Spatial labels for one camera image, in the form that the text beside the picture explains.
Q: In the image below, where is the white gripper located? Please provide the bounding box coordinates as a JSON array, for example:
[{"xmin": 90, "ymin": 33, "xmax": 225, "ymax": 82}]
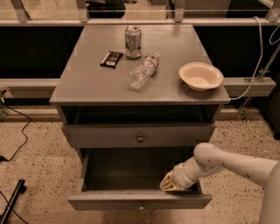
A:
[{"xmin": 159, "ymin": 163, "xmax": 196, "ymax": 192}]

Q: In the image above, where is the grey drawer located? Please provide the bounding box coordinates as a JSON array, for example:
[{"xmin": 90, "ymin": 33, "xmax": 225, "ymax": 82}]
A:
[
  {"xmin": 62, "ymin": 123, "xmax": 215, "ymax": 148},
  {"xmin": 68, "ymin": 147, "xmax": 212, "ymax": 210}
]

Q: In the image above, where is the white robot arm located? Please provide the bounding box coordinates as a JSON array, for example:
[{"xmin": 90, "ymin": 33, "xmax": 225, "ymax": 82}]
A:
[{"xmin": 159, "ymin": 143, "xmax": 280, "ymax": 224}]

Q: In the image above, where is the grey top drawer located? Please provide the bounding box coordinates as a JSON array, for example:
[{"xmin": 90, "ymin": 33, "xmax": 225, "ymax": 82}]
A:
[{"xmin": 62, "ymin": 123, "xmax": 215, "ymax": 148}]

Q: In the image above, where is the grey wooden drawer cabinet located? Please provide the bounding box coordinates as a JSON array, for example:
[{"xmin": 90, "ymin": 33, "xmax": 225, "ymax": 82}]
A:
[{"xmin": 49, "ymin": 24, "xmax": 231, "ymax": 165}]

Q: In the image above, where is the white bowl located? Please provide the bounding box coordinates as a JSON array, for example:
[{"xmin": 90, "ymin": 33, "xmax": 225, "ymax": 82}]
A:
[{"xmin": 178, "ymin": 62, "xmax": 224, "ymax": 91}]

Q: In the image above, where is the clear plastic water bottle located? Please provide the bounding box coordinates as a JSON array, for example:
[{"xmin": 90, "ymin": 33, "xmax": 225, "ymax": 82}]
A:
[{"xmin": 129, "ymin": 52, "xmax": 160, "ymax": 89}]

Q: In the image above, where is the black snack bar wrapper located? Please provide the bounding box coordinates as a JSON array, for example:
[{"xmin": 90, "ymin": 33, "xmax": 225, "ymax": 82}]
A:
[{"xmin": 100, "ymin": 51, "xmax": 123, "ymax": 68}]

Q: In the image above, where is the black metal floor bar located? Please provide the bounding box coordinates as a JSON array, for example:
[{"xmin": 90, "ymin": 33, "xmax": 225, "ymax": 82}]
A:
[{"xmin": 0, "ymin": 179, "xmax": 26, "ymax": 224}]

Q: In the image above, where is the metal stand right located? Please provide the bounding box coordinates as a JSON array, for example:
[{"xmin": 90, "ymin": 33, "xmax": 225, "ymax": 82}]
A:
[{"xmin": 238, "ymin": 43, "xmax": 280, "ymax": 122}]

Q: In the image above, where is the silver soda can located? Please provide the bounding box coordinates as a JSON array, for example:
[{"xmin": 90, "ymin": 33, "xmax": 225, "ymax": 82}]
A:
[{"xmin": 125, "ymin": 25, "xmax": 142, "ymax": 59}]

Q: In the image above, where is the white cable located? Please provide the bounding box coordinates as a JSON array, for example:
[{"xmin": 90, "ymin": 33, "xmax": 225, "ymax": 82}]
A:
[{"xmin": 229, "ymin": 16, "xmax": 280, "ymax": 102}]

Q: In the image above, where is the black floor cable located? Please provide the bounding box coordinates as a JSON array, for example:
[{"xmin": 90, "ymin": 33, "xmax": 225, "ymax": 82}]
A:
[{"xmin": 0, "ymin": 97, "xmax": 32, "ymax": 163}]

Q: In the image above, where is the metal railing frame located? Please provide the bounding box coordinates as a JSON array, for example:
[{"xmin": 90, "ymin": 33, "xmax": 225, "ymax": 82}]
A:
[{"xmin": 0, "ymin": 0, "xmax": 280, "ymax": 26}]

